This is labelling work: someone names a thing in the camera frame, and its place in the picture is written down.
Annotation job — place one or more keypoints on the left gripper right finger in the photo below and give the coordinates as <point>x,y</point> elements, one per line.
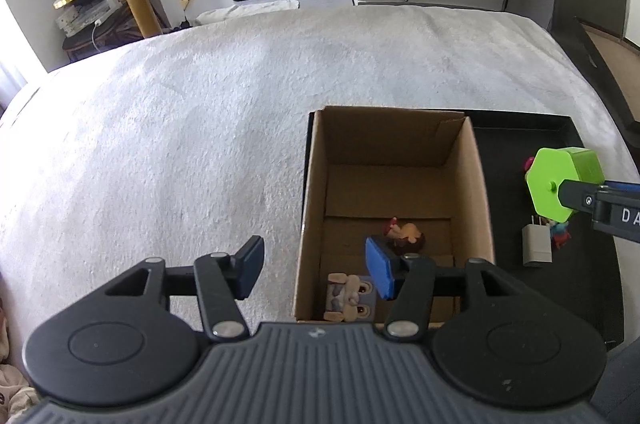
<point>412,281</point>

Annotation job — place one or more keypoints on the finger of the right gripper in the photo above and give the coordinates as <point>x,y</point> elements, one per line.
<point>581,195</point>

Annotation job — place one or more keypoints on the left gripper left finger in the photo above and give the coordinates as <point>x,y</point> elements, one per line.
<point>218,281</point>

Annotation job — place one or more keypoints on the green hexagonal box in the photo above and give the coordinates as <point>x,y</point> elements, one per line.
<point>550,168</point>

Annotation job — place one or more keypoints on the pink haired figurine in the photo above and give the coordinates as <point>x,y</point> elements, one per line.
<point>528,164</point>

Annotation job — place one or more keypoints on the white charger plug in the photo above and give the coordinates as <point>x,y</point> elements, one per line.
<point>536,238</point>

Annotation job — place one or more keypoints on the blue and red figurine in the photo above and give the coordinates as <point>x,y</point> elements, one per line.
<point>559,233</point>

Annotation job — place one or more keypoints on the brown haired figurine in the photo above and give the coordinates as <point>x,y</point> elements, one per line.
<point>403,238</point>

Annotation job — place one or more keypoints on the grey bunny block toy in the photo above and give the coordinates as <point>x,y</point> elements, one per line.
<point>350,298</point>

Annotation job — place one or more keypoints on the black tray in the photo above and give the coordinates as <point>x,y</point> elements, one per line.
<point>584,276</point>

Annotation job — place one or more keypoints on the white bed blanket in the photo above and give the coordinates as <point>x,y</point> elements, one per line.
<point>174,145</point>

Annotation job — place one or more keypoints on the dark framed board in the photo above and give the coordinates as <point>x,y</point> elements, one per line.
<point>592,33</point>

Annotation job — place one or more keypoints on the white floor towel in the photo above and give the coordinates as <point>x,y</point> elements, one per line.
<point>243,11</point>

